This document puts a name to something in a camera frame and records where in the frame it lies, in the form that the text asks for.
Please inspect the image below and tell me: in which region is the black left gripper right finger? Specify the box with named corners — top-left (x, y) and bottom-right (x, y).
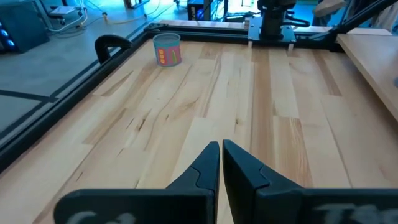
top-left (222, 139), bottom-right (398, 224)

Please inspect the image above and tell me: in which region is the white wheeled base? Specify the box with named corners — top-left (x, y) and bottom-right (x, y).
top-left (49, 5), bottom-right (83, 26)

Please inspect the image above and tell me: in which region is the pink can with teal rim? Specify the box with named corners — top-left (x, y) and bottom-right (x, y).
top-left (152, 32), bottom-right (183, 68)

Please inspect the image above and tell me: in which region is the black table clamp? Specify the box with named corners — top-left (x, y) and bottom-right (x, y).
top-left (94, 34), bottom-right (134, 65)

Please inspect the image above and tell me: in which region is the black table frame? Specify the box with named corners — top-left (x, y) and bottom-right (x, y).
top-left (0, 21), bottom-right (340, 174)

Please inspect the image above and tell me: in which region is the black frame wooden shelf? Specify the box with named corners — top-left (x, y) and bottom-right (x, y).
top-left (310, 0), bottom-right (398, 122)

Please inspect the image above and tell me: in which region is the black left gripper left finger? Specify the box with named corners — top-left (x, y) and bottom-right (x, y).
top-left (53, 141), bottom-right (221, 224)

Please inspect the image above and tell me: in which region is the black computer tower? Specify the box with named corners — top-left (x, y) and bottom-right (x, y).
top-left (0, 0), bottom-right (50, 54)

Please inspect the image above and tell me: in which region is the black electronics box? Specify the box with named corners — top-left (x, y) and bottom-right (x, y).
top-left (187, 0), bottom-right (206, 21)

